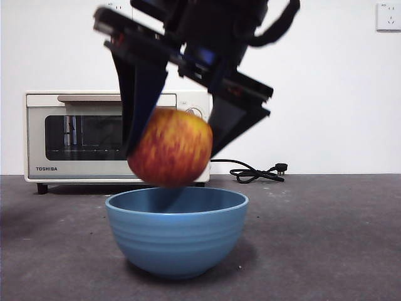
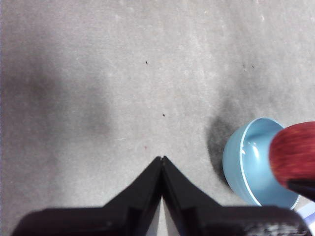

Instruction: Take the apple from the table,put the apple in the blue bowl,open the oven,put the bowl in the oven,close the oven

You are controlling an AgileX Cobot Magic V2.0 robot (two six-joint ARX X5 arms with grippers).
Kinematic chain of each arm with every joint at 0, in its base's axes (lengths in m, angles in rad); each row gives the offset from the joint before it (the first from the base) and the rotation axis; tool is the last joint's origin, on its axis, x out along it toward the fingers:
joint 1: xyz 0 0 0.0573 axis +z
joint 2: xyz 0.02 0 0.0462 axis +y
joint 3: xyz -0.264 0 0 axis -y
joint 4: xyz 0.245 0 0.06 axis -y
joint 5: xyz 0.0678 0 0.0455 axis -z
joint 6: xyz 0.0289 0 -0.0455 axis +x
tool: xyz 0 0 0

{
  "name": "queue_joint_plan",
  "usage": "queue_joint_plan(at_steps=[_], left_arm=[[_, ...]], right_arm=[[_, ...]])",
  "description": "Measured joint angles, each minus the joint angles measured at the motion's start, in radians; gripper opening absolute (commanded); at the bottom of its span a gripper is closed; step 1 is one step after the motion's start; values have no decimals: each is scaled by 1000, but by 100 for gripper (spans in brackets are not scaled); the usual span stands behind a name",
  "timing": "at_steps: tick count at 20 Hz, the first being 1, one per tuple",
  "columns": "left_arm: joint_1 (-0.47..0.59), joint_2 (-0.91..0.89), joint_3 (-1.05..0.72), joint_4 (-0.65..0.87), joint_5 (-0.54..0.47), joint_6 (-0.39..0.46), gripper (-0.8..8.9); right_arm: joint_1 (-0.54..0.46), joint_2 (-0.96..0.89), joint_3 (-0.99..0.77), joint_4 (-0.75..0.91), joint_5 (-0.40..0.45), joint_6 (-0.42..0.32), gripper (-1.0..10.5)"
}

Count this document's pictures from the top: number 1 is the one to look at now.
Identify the red yellow apple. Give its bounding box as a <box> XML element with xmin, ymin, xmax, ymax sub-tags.
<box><xmin>127</xmin><ymin>107</ymin><xmax>214</xmax><ymax>189</ymax></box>

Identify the glass oven door with handle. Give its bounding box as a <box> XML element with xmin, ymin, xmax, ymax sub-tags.
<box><xmin>26</xmin><ymin>93</ymin><xmax>178</xmax><ymax>180</ymax></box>

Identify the blue ribbed bowl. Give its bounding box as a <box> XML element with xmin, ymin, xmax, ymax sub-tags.
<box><xmin>105</xmin><ymin>187</ymin><xmax>250</xmax><ymax>280</ymax></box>

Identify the beige round oven knob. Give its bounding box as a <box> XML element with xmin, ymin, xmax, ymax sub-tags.
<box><xmin>184</xmin><ymin>107</ymin><xmax>206</xmax><ymax>119</ymax></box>

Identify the cream toaster oven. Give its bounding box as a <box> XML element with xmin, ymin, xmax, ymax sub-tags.
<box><xmin>24</xmin><ymin>90</ymin><xmax>211</xmax><ymax>195</ymax></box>

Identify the black power cable with plug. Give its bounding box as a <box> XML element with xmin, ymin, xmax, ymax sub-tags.
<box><xmin>210</xmin><ymin>158</ymin><xmax>289</xmax><ymax>185</ymax></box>

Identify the metal wire oven rack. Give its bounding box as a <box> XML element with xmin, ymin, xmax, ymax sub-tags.
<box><xmin>46</xmin><ymin>147</ymin><xmax>126</xmax><ymax>156</ymax></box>

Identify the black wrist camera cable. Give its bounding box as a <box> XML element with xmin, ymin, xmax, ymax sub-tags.
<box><xmin>247</xmin><ymin>0</ymin><xmax>301</xmax><ymax>48</ymax></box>

